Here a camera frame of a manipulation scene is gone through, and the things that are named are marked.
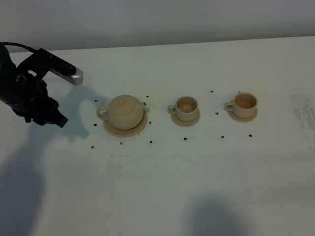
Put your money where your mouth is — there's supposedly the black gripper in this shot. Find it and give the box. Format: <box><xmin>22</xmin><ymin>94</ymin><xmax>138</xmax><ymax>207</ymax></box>
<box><xmin>0</xmin><ymin>46</ymin><xmax>68</xmax><ymax>128</ymax></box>

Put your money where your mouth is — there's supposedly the beige ceramic teapot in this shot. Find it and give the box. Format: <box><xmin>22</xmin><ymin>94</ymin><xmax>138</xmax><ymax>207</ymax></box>
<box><xmin>96</xmin><ymin>95</ymin><xmax>147</xmax><ymax>125</ymax></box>

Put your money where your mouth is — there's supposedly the beige teapot saucer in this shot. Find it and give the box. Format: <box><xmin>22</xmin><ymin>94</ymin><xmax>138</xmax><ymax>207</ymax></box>
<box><xmin>103</xmin><ymin>109</ymin><xmax>148</xmax><ymax>138</ymax></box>

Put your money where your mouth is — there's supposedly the beige left cup saucer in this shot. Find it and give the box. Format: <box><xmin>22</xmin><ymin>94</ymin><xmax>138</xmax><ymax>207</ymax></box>
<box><xmin>171</xmin><ymin>109</ymin><xmax>200</xmax><ymax>127</ymax></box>

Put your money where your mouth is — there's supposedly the beige cup saucer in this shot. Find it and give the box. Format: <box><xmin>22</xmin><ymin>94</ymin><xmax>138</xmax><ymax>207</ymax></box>
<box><xmin>226</xmin><ymin>105</ymin><xmax>258</xmax><ymax>123</ymax></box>
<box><xmin>171</xmin><ymin>109</ymin><xmax>200</xmax><ymax>127</ymax></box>

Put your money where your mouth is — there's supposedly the beige left teacup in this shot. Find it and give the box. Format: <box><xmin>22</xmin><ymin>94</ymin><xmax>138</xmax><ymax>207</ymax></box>
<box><xmin>167</xmin><ymin>96</ymin><xmax>199</xmax><ymax>117</ymax></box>

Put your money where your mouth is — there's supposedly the beige teacup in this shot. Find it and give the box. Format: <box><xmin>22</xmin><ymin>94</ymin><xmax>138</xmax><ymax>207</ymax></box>
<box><xmin>224</xmin><ymin>92</ymin><xmax>258</xmax><ymax>119</ymax></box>
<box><xmin>167</xmin><ymin>96</ymin><xmax>199</xmax><ymax>117</ymax></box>

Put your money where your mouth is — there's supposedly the beige right cup saucer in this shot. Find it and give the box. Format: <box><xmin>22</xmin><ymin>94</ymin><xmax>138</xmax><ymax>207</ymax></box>
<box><xmin>226</xmin><ymin>105</ymin><xmax>258</xmax><ymax>123</ymax></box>

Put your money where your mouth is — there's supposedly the beige right teacup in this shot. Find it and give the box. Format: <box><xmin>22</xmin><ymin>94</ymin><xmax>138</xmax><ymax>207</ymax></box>
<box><xmin>224</xmin><ymin>92</ymin><xmax>258</xmax><ymax>119</ymax></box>

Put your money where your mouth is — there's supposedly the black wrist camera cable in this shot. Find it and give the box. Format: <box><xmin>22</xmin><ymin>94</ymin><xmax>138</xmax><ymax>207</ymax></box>
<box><xmin>0</xmin><ymin>42</ymin><xmax>37</xmax><ymax>53</ymax></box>

